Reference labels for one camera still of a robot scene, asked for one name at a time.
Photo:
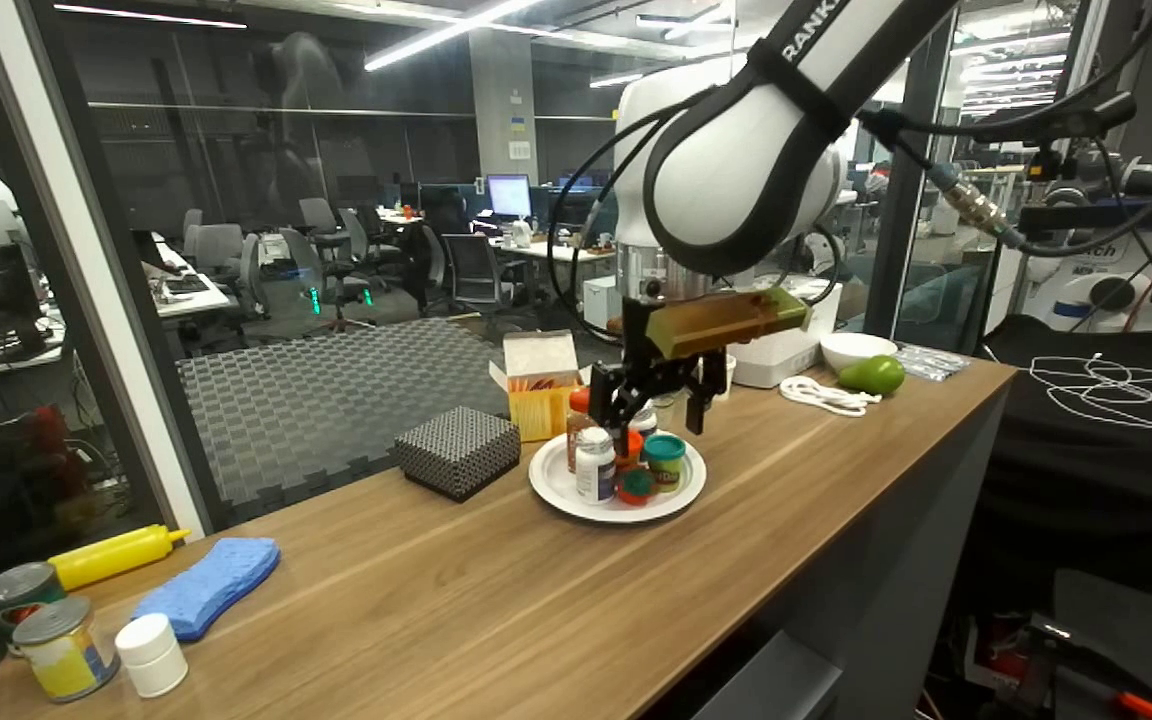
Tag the large white pill bottle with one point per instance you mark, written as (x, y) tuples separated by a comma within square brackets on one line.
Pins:
[(594, 466)]

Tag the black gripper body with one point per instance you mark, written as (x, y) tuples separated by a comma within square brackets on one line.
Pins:
[(649, 373)]

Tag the white round plate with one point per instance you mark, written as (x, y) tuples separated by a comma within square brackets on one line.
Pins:
[(683, 498)]

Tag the teal lid dough tub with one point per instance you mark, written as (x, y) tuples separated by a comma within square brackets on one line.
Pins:
[(666, 456)]

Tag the lit computer monitor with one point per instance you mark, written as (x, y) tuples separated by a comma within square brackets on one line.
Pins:
[(508, 198)]

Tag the white box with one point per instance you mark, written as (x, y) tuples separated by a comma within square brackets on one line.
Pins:
[(602, 304)]

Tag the yellow mustard bottle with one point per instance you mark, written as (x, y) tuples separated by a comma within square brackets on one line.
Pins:
[(117, 554)]

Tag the black camera on mount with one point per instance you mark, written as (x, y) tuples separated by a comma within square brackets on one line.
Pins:
[(1123, 217)]

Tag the blue sponge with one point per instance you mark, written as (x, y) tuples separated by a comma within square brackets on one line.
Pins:
[(210, 587)]

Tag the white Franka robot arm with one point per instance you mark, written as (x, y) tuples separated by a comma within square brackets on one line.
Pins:
[(751, 144)]

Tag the brown wrist camera box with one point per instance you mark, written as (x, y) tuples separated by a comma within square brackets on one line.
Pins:
[(720, 323)]

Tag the white lidded bin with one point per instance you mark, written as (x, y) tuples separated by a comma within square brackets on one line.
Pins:
[(782, 353)]

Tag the grey office chair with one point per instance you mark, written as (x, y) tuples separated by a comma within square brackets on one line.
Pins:
[(770, 682)]

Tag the small white tub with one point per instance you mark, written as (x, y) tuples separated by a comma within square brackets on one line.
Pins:
[(150, 663)]

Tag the grey foam block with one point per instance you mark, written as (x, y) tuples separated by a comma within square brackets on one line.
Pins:
[(457, 448)]

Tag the yellow open cardboard box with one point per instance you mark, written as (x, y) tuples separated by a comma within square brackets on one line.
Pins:
[(539, 386)]

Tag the tin can yellow label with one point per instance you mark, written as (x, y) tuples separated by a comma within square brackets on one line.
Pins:
[(60, 657)]

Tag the black cloth cover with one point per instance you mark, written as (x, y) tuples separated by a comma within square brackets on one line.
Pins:
[(1110, 485)]

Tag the white bowl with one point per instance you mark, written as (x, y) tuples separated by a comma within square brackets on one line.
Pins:
[(856, 347)]

